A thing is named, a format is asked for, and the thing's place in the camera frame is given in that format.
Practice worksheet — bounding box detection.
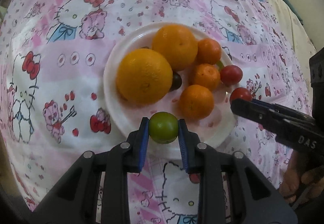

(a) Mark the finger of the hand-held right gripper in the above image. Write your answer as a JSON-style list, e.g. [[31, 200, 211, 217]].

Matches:
[[231, 99, 324, 156], [253, 99, 316, 126]]

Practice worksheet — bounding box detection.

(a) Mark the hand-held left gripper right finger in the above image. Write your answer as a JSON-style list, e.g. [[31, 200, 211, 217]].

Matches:
[[178, 120, 298, 224]]

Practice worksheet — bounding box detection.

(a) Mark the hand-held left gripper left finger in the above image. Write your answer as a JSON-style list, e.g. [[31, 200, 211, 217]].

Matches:
[[30, 117, 150, 224]]

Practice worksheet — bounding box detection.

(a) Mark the red cherry tomato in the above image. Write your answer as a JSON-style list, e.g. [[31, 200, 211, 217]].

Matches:
[[219, 65, 243, 86], [229, 87, 253, 104]]

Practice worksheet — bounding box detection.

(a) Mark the green tomato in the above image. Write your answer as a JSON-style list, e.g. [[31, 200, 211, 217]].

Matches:
[[148, 112, 179, 144]]

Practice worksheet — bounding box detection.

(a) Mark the white plate with pink speckles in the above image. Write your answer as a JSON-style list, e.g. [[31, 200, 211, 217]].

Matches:
[[103, 22, 241, 156]]

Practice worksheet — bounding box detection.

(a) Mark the small tangerine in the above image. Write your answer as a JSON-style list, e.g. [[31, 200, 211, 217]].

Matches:
[[197, 38, 222, 65], [178, 84, 215, 120], [190, 63, 221, 91]]

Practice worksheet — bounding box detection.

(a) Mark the dark grape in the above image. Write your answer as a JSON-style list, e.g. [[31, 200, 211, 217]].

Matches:
[[168, 73, 183, 92]]

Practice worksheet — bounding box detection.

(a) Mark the large orange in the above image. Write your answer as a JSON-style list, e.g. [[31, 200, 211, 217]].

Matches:
[[116, 48, 174, 104], [151, 24, 198, 71]]

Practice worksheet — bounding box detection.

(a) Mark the person's right hand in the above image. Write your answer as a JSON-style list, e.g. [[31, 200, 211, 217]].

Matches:
[[280, 150, 324, 205]]

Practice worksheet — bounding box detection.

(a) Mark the beige quilt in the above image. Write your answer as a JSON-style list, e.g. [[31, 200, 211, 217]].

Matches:
[[238, 0, 318, 62]]

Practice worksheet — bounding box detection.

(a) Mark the pink cartoon printed blanket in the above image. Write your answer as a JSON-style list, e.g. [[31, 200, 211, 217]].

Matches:
[[0, 0, 314, 224]]

